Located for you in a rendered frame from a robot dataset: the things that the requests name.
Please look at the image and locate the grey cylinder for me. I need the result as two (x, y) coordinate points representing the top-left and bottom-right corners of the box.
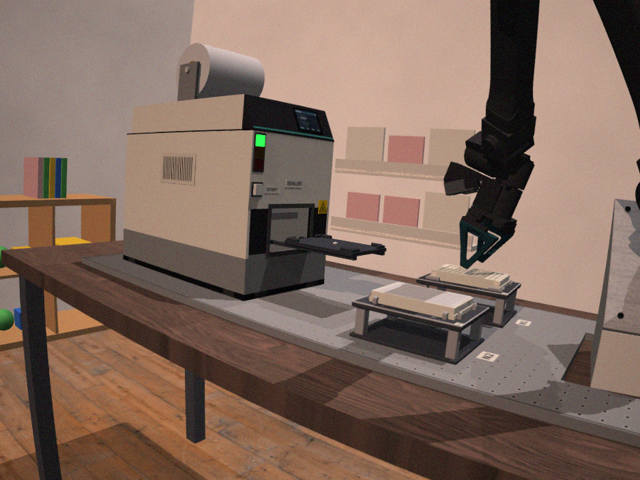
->
(176, 43), (265, 99)

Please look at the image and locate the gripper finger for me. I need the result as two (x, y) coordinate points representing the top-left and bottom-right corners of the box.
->
(477, 220), (514, 263)
(459, 220), (499, 269)

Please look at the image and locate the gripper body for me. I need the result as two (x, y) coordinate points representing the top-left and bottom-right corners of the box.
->
(461, 183), (523, 235)

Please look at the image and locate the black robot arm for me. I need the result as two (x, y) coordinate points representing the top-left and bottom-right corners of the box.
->
(443, 0), (640, 213)

